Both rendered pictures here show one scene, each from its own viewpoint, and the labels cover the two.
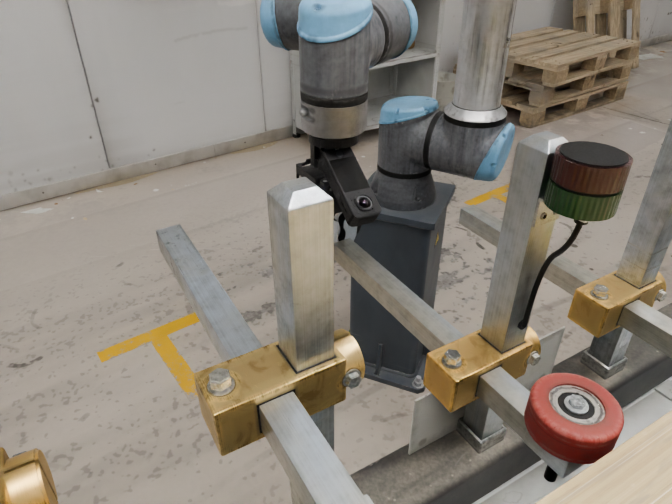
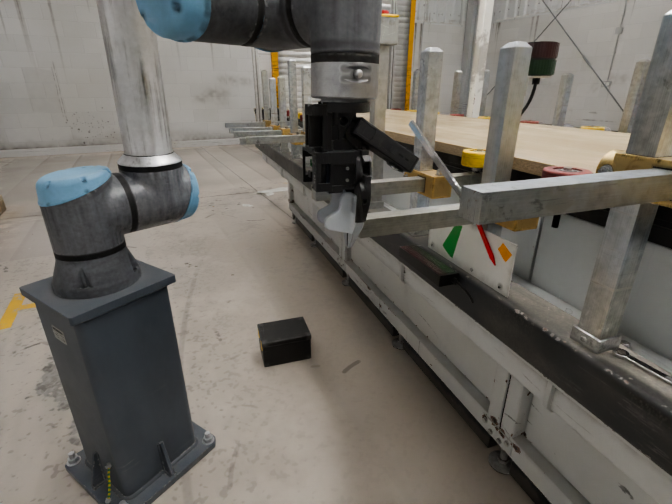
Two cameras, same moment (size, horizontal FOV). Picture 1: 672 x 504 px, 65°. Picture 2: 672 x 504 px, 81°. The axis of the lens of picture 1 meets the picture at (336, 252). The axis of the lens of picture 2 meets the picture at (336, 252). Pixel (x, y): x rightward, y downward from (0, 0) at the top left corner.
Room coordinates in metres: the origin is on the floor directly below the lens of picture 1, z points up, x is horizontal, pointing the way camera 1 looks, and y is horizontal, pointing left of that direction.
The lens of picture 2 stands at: (0.61, 0.57, 1.04)
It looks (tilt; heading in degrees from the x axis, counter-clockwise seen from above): 22 degrees down; 281
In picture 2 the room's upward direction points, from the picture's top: straight up
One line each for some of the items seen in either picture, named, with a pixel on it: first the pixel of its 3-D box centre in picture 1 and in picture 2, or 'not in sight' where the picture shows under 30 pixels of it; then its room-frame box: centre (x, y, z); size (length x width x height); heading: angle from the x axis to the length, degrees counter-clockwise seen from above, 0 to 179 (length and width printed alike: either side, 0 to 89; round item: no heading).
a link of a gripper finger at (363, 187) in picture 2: not in sight; (358, 192); (0.68, 0.02, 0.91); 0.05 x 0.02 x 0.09; 120
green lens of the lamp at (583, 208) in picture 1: (582, 193); (535, 68); (0.41, -0.21, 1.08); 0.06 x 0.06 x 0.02
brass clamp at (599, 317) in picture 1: (619, 297); (426, 181); (0.57, -0.39, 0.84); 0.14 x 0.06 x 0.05; 120
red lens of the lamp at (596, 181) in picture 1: (589, 166); (538, 51); (0.41, -0.21, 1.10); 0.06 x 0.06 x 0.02
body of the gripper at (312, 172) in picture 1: (330, 168); (338, 147); (0.71, 0.01, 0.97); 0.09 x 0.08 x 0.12; 30
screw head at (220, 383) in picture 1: (220, 380); not in sight; (0.29, 0.09, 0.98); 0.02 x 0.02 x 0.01
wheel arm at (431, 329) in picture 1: (431, 331); (473, 213); (0.49, -0.12, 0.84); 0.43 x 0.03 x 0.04; 30
